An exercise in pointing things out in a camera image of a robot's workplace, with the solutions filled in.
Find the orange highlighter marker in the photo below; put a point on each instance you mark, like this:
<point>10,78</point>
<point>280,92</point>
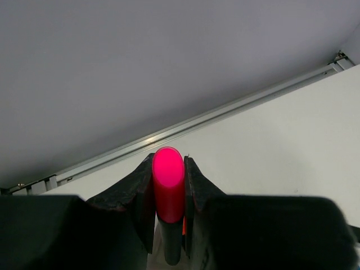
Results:
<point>184,227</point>

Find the aluminium table edge rail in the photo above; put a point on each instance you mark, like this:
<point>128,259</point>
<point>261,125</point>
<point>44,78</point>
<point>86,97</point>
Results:
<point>341,63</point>

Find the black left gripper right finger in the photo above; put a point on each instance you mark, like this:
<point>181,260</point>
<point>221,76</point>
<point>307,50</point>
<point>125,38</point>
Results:
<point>263,232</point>

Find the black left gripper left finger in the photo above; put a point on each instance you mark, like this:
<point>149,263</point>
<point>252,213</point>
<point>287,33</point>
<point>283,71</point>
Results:
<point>112,230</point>

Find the pink highlighter marker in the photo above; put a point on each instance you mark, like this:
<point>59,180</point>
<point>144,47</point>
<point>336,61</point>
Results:
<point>168,173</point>

